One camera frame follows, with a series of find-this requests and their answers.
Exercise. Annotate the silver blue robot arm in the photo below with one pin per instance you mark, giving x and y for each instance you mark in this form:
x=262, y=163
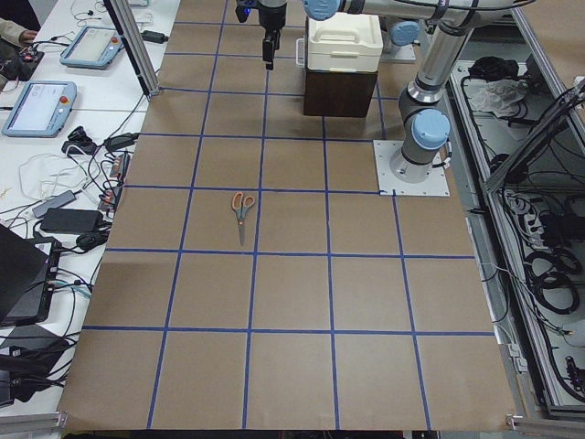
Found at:
x=426, y=128

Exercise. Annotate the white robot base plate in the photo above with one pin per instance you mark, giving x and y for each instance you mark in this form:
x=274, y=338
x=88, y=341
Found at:
x=398, y=177

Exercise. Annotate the dark brown wooden cabinet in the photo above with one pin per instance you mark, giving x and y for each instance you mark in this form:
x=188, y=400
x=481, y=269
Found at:
x=338, y=94

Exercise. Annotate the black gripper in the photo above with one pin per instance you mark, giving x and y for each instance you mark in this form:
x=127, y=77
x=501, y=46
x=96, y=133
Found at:
x=270, y=16

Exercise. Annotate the upper teach pendant tablet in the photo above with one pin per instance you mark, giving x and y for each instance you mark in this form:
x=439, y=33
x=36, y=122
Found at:
x=93, y=48

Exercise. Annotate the cream plastic tray box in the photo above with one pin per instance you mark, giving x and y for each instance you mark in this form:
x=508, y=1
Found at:
x=343, y=43

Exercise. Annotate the crumpled white cloth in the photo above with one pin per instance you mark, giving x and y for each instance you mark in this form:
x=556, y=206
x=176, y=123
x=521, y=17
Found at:
x=500, y=98

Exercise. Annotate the grey orange scissors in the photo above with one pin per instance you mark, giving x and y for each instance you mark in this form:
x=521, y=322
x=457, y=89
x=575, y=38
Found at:
x=241, y=204

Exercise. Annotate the black laptop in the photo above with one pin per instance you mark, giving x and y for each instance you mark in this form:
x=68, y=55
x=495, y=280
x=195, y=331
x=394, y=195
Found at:
x=28, y=268

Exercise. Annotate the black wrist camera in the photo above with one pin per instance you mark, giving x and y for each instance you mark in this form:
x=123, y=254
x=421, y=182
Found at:
x=243, y=8

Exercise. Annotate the aluminium frame post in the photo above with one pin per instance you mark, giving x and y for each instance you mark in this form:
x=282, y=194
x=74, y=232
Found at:
x=124, y=22

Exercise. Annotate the teach pendant tablet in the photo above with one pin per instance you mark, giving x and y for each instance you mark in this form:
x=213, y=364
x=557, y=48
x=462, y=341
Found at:
x=41, y=109
x=93, y=48

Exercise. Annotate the black power adapter brick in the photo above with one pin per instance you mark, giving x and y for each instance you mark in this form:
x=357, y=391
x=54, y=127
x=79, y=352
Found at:
x=71, y=221

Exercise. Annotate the lower teach pendant tablet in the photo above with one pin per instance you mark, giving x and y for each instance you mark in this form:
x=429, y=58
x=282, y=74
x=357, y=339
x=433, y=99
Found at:
x=41, y=109

